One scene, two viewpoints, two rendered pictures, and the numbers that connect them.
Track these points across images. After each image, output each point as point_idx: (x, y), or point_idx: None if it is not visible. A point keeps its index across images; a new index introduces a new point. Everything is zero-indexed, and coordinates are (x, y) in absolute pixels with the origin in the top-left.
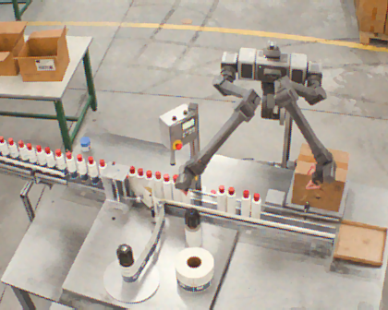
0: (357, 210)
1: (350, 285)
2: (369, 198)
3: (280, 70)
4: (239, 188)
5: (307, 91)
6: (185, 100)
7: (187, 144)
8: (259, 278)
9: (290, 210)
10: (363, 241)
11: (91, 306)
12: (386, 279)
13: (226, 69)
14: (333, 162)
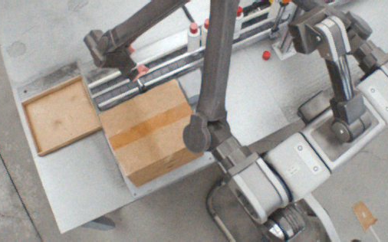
0: (93, 161)
1: (44, 61)
2: (90, 191)
3: (308, 120)
4: (249, 85)
5: (205, 76)
6: None
7: None
8: (138, 8)
9: (156, 67)
10: (60, 122)
11: None
12: (79, 231)
13: (375, 49)
14: (98, 57)
